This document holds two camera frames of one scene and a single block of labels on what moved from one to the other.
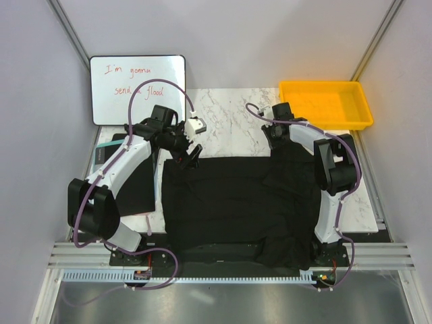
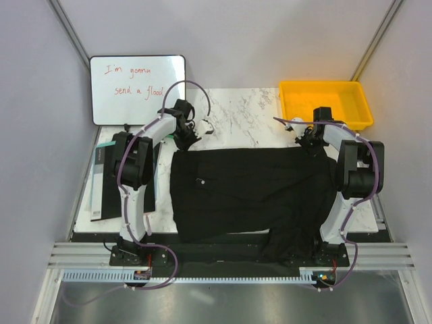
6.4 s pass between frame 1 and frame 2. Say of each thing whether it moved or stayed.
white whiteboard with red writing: stayed
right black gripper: moved
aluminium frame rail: stayed
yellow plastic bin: stayed
